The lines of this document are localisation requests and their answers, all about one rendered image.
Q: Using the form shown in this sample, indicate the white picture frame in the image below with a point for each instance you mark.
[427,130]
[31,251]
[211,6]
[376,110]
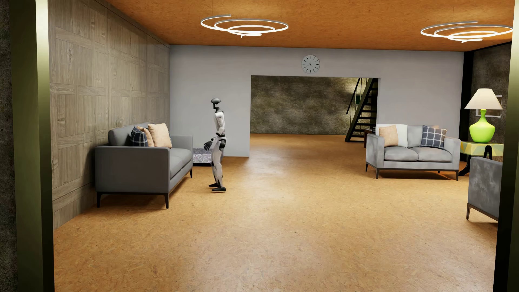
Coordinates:
[500,106]

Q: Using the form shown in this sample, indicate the light grey sofa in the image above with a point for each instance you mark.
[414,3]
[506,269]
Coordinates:
[411,156]

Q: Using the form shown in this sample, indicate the dark grey sofa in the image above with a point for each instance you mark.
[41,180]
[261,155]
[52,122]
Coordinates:
[133,168]

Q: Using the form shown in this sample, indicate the white cushion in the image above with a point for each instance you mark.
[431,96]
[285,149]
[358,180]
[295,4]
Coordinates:
[402,134]

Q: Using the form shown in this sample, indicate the black staircase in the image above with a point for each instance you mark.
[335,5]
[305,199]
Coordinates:
[362,114]

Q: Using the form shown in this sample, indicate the round grey wall clock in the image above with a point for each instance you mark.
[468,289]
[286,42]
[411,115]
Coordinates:
[310,64]

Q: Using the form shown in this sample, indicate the small beige cushion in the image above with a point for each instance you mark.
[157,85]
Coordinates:
[389,136]

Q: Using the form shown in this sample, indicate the tan cushion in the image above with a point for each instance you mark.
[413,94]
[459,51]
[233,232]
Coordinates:
[147,136]

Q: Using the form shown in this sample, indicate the large beige cushion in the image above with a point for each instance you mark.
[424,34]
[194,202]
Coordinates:
[159,135]

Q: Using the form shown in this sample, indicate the patterned grey ottoman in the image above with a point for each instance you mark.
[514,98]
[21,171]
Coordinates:
[201,156]

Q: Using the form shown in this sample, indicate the green table lamp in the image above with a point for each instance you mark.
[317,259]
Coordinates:
[482,125]

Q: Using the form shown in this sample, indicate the grey plaid cushion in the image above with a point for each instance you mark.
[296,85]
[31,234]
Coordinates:
[433,137]

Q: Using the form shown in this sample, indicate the dark brown small table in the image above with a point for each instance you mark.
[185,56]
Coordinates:
[368,132]

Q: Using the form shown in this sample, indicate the white humanoid robot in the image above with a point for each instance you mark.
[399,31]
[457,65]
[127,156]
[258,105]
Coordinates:
[219,121]

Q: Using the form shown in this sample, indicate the grey armchair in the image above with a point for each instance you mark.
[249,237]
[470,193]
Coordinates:
[483,187]

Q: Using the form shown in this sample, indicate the yellow-green side table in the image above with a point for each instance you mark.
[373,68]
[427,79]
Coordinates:
[480,148]

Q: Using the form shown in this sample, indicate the navy plaid cushion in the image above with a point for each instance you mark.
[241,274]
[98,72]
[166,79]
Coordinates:
[138,138]

